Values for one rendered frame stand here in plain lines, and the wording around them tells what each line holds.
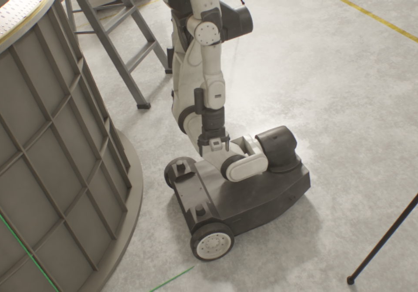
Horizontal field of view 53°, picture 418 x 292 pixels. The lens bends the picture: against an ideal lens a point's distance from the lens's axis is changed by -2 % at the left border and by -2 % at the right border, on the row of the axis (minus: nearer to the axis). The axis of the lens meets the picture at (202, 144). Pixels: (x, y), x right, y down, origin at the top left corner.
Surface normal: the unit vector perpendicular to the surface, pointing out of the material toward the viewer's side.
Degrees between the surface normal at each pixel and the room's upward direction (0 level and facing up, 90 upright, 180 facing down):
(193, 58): 90
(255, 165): 90
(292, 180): 0
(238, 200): 0
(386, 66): 0
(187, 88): 90
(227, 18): 90
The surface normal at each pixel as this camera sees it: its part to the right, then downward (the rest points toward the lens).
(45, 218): 0.86, 0.14
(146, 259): -0.23, -0.77
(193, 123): 0.29, 0.53
